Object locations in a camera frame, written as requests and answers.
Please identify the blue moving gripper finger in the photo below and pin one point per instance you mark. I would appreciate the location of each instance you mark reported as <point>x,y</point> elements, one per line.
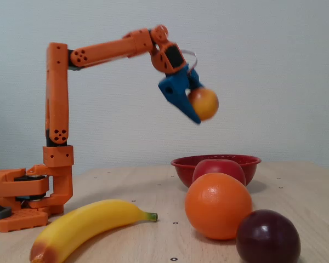
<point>196,80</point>

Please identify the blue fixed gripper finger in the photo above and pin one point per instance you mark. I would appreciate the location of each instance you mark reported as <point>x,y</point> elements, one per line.
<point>186,108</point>

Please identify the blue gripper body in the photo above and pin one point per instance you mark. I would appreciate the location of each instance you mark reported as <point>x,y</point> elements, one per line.
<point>176,88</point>

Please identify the yellow-orange toy peach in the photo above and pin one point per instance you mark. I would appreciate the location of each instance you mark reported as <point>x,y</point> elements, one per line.
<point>205,104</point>

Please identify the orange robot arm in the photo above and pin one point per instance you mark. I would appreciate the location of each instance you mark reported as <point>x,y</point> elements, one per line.
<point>57,96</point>

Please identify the orange robot base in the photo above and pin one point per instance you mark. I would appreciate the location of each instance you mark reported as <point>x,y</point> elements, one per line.
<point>19,219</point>

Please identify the red speckled enamel bowl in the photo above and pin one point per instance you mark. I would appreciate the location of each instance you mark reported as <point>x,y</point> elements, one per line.
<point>182,171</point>

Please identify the red toy apple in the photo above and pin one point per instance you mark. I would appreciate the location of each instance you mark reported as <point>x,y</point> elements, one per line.
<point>222,167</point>

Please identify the toy orange fruit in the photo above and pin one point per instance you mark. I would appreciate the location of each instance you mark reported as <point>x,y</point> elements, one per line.
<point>216,205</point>

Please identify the yellow toy banana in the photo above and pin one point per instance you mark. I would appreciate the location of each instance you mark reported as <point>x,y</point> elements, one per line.
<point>93,219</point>

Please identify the dark purple toy plum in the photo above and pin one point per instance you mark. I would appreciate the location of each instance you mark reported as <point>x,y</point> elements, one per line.
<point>267,238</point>

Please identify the dark grey table clamp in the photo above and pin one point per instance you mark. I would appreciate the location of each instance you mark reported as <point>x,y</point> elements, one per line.
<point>0,213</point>

